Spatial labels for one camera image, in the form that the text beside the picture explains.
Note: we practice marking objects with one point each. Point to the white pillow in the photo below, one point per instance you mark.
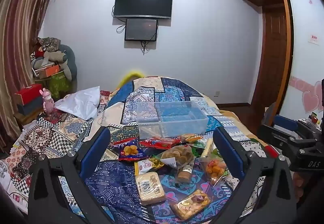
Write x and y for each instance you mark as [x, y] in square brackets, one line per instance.
[78, 102]

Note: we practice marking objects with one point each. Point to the clear bag of orange puffs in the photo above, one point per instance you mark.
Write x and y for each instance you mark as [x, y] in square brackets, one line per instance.
[215, 167]

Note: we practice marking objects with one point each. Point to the green cloth covered stool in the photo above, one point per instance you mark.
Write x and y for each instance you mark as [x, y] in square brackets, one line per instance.
[59, 85]

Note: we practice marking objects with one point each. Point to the blue potato chip packet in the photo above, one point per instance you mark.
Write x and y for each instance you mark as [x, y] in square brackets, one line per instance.
[130, 151]

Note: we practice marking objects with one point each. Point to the brown wooden door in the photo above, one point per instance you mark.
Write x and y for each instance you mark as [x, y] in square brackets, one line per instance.
[272, 57]

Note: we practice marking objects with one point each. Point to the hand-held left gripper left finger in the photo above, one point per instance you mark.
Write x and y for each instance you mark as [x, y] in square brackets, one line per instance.
[96, 148]

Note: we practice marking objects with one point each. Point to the round biscuit roll packet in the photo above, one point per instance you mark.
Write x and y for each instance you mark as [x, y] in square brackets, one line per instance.
[184, 174]

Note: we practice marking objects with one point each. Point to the beige biscuit packet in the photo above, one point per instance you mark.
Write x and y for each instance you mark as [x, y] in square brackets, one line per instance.
[149, 187]

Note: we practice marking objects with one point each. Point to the clear bag of cookies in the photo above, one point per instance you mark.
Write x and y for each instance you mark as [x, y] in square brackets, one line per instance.
[177, 156]

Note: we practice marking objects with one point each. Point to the red snack packet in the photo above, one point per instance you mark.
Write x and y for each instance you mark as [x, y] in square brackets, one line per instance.
[159, 143]

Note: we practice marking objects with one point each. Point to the patchwork printed blanket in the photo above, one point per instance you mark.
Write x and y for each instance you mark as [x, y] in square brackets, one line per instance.
[121, 183]

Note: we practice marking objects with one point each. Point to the white cheese stick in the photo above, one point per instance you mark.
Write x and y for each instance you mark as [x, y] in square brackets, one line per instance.
[207, 147]

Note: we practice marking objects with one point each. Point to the gold wrapped candy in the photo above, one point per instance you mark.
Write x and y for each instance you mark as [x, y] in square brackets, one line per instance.
[157, 163]

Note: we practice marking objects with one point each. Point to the dark grey box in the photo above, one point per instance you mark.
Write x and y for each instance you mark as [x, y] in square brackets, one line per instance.
[30, 107]

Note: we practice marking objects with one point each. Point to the orange cardboard box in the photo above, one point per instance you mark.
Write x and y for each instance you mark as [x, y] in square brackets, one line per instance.
[48, 71]

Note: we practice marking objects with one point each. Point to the red box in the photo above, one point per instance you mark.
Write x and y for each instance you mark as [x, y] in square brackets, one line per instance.
[27, 93]

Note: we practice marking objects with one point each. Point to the white wardrobe sliding door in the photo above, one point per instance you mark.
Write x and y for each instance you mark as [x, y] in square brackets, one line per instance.
[307, 49]

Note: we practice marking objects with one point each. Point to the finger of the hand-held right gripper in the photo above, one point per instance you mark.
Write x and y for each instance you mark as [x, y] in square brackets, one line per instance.
[274, 136]
[286, 122]

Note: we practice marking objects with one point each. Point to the person's right hand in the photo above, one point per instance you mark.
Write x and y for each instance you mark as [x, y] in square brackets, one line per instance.
[299, 183]

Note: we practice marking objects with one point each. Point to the pile of plush toys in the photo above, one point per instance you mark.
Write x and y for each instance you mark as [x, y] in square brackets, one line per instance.
[55, 54]

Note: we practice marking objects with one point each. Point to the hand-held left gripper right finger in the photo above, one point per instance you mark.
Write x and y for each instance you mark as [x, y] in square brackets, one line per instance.
[229, 153]

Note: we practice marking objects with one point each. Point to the long thin red packet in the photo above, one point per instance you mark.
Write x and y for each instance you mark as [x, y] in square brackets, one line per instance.
[121, 142]

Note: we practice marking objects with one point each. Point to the green snack packet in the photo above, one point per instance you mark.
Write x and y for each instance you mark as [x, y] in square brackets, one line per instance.
[200, 144]

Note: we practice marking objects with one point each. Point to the yellow candy packet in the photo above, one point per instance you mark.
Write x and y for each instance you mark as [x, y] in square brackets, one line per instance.
[143, 165]

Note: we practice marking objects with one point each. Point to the striped brown curtain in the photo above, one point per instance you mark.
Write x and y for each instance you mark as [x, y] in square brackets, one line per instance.
[17, 36]

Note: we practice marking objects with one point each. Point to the pink plush toy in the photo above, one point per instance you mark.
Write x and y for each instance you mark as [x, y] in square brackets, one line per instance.
[46, 101]

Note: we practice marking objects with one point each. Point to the black wall television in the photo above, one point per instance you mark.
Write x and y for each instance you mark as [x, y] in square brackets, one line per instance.
[143, 2]

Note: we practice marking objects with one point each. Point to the nut crisp bar packet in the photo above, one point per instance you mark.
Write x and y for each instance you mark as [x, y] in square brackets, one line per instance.
[191, 203]

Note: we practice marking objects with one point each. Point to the small black wall monitor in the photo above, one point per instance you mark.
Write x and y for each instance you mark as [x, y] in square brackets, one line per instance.
[140, 29]

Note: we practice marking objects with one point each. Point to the orange snack packet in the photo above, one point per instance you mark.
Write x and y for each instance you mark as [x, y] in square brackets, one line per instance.
[191, 137]

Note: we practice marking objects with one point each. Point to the clear plastic storage box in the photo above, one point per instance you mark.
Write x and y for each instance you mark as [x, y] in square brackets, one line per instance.
[172, 117]

